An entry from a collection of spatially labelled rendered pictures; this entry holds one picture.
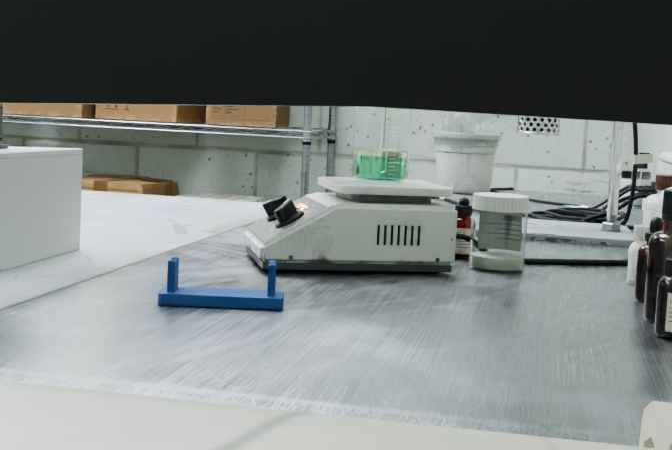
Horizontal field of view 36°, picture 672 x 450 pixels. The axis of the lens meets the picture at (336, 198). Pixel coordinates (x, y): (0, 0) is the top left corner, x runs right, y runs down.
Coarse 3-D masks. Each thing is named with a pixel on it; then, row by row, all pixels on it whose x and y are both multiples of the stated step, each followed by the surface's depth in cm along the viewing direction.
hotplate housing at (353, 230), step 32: (320, 192) 114; (320, 224) 102; (352, 224) 102; (384, 224) 103; (416, 224) 104; (448, 224) 105; (256, 256) 105; (288, 256) 101; (320, 256) 102; (352, 256) 103; (384, 256) 103; (416, 256) 104; (448, 256) 105
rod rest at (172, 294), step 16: (176, 256) 85; (176, 272) 84; (272, 272) 83; (176, 288) 84; (192, 288) 85; (208, 288) 86; (272, 288) 83; (160, 304) 83; (176, 304) 83; (192, 304) 83; (208, 304) 83; (224, 304) 83; (240, 304) 83; (256, 304) 83; (272, 304) 83
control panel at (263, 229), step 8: (296, 200) 114; (304, 200) 111; (312, 200) 109; (296, 208) 108; (304, 208) 106; (312, 208) 105; (320, 208) 103; (304, 216) 103; (256, 224) 111; (264, 224) 109; (272, 224) 107; (288, 224) 103; (256, 232) 107; (264, 232) 105; (272, 232) 103; (264, 240) 102
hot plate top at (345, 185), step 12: (324, 180) 110; (336, 180) 108; (348, 180) 109; (408, 180) 114; (420, 180) 115; (348, 192) 103; (360, 192) 103; (372, 192) 103; (384, 192) 103; (396, 192) 104; (408, 192) 104; (420, 192) 104; (432, 192) 104; (444, 192) 105
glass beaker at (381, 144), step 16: (368, 112) 106; (384, 112) 106; (400, 112) 106; (368, 128) 107; (384, 128) 106; (400, 128) 107; (368, 144) 107; (384, 144) 106; (400, 144) 107; (352, 160) 109; (368, 160) 107; (384, 160) 106; (400, 160) 107; (352, 176) 109; (368, 176) 107; (384, 176) 107; (400, 176) 107
